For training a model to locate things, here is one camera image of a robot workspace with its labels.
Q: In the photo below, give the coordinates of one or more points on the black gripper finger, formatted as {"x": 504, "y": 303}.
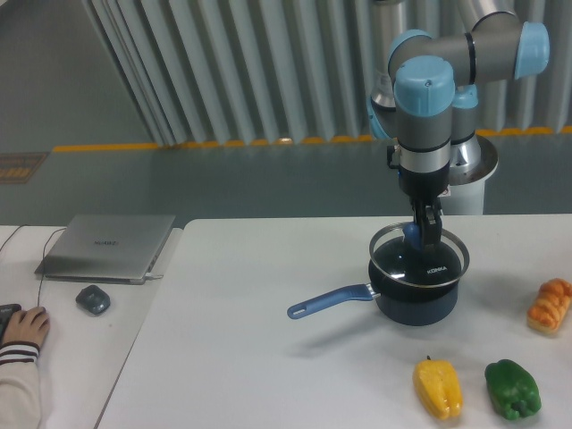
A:
{"x": 432, "y": 224}
{"x": 417, "y": 229}

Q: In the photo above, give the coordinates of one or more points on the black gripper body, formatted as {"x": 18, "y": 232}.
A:
{"x": 423, "y": 188}

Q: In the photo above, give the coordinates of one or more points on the glass lid with blue knob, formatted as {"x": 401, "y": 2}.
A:
{"x": 396, "y": 251}

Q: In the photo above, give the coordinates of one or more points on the white striped sleeve forearm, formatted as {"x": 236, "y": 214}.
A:
{"x": 20, "y": 400}

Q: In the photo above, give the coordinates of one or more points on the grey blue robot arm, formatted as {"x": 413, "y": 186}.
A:
{"x": 433, "y": 90}

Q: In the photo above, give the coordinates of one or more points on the person's hand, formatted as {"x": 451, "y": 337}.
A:
{"x": 29, "y": 327}

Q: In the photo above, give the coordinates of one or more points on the orange bread loaf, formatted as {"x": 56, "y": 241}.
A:
{"x": 550, "y": 306}

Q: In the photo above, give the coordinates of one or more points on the yellow bell pepper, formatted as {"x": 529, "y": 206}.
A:
{"x": 437, "y": 386}

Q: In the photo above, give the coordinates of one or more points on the green bell pepper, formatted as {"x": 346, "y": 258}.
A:
{"x": 513, "y": 391}

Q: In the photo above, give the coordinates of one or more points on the silver laptop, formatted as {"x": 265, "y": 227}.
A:
{"x": 109, "y": 248}

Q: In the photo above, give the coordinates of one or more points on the black keyboard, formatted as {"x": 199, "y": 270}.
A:
{"x": 6, "y": 315}

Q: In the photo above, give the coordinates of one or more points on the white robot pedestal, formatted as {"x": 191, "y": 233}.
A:
{"x": 474, "y": 159}

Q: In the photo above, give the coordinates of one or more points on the dark saucepan with blue handle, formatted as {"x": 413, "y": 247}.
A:
{"x": 416, "y": 305}

